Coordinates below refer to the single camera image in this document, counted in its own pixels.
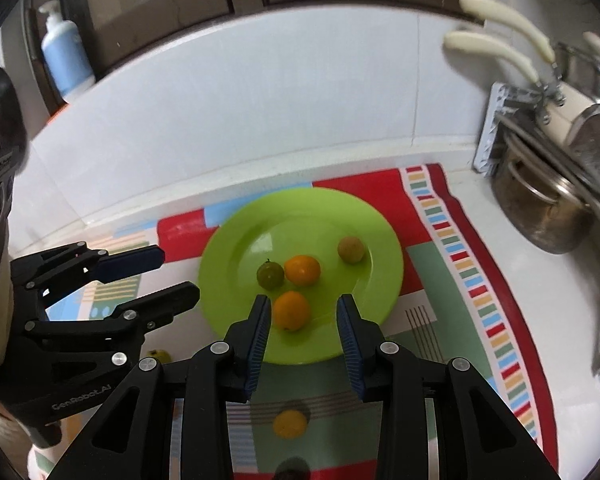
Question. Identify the brown kiwi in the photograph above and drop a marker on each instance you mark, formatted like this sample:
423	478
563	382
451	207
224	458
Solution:
290	424
351	250

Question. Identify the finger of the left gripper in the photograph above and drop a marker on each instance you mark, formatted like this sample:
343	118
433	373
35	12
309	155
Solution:
150	304
112	268

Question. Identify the small orange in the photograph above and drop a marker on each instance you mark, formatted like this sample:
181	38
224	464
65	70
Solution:
303	270
291	311

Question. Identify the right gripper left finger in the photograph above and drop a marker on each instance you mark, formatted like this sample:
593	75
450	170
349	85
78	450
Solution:
224	372

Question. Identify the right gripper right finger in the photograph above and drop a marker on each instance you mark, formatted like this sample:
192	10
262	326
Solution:
380	370

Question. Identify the stainless steel stockpot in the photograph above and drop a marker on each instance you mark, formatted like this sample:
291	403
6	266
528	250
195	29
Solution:
541	204

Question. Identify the cream saucepan with lid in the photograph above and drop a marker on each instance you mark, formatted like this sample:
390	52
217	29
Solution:
574	66

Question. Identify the green plate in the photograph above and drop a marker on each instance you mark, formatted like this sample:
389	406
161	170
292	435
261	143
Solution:
303	248

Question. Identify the colourful patchwork placemat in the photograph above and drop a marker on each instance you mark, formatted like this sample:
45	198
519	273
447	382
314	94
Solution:
488	410

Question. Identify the cream handled pan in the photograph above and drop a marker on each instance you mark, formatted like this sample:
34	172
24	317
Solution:
559	104

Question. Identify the blue soap dispenser bottle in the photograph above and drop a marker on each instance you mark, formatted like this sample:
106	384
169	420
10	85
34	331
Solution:
65	55

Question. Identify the white metal dish rack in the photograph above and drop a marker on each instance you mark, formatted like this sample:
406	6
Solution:
508	109

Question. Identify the brown kiwi front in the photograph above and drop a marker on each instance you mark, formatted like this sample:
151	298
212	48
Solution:
290	424

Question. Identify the green tangerine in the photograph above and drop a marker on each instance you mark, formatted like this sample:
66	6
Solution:
160	355
270	275

